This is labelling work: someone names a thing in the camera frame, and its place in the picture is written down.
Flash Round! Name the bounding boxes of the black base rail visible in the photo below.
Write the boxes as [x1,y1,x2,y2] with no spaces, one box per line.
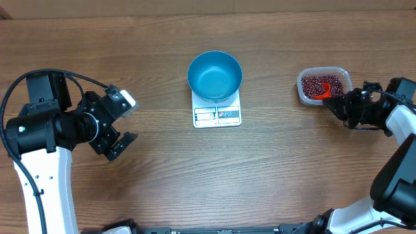
[81,217,329,234]

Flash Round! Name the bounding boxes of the clear plastic container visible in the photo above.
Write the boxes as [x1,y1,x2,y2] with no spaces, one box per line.
[296,66,353,107]

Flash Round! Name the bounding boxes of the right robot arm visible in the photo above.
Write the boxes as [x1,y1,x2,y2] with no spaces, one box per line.
[310,77,415,233]

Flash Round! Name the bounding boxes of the red measuring scoop blue handle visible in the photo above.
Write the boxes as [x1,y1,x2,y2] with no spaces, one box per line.
[313,82,332,100]

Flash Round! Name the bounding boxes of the blue bowl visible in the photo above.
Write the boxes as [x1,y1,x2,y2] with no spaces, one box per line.
[187,51,243,103]

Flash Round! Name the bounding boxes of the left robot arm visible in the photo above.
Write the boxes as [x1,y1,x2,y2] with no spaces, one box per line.
[1,69,138,233]

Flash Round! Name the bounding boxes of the red beans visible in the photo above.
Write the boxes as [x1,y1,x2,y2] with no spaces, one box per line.
[302,75,344,98]

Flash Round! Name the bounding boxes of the white digital kitchen scale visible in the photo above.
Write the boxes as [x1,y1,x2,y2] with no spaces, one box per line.
[192,91,242,129]

